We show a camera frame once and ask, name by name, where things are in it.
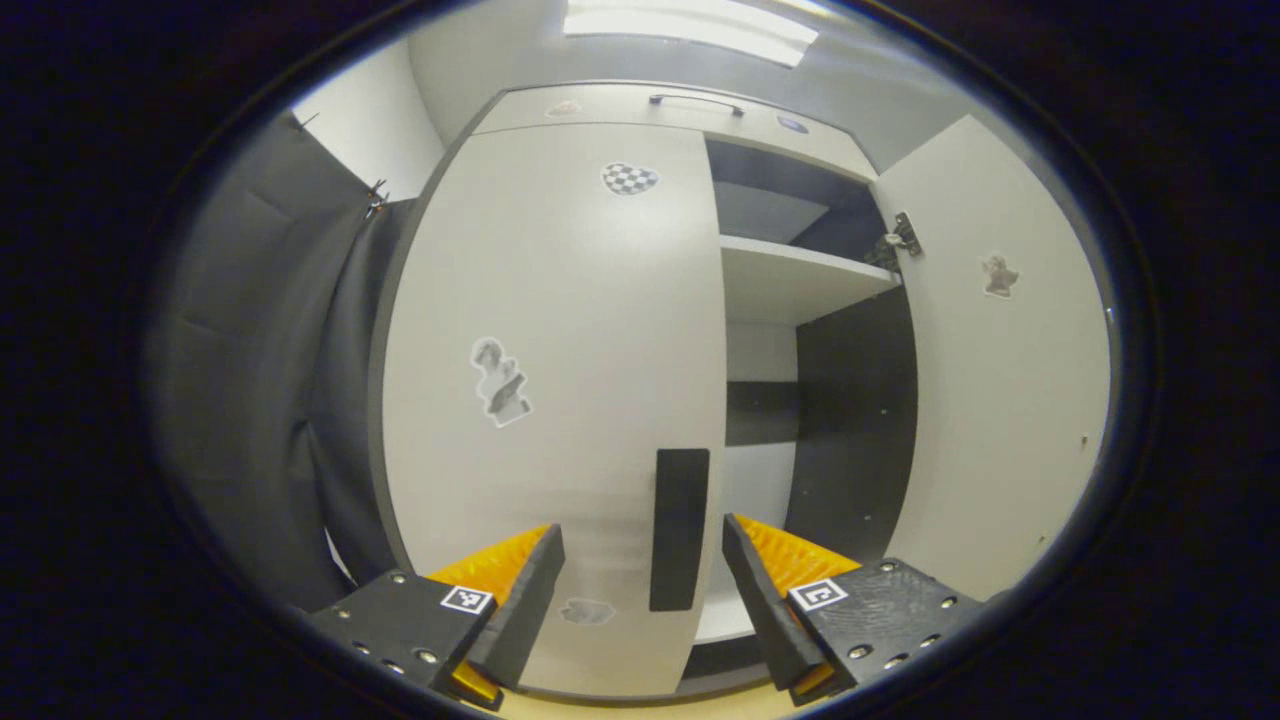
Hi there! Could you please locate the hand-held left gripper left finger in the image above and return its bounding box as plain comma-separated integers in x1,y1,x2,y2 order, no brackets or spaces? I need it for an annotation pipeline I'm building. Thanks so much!
305,522,566,713

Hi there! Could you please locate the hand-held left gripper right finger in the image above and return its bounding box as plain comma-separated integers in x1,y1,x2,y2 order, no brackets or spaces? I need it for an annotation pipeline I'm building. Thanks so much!
722,512,986,707

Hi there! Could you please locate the black door handle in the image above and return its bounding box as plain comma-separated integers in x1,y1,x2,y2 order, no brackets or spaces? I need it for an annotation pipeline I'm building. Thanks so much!
649,448,711,613

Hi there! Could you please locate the grey double-door shoe cabinet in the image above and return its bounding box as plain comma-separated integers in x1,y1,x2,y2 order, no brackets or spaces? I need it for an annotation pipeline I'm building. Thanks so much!
365,82,921,701

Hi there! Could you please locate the grey cabinet door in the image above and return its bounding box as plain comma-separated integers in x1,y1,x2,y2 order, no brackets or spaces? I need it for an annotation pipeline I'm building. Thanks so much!
380,122,729,699
872,113,1113,604

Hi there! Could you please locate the metal door hinge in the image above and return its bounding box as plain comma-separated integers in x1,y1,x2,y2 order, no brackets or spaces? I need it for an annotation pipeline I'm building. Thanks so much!
865,211,922,273

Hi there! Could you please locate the black backdrop cloth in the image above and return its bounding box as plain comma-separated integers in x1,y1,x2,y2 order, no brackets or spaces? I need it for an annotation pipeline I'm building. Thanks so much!
150,112,416,613

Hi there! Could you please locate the large ceiling light panel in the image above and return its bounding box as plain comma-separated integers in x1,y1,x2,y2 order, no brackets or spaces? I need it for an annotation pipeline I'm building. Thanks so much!
563,0,819,68

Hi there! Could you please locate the black curved top panel handle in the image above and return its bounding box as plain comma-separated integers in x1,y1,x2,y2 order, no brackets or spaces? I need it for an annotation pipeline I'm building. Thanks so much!
648,93,746,118

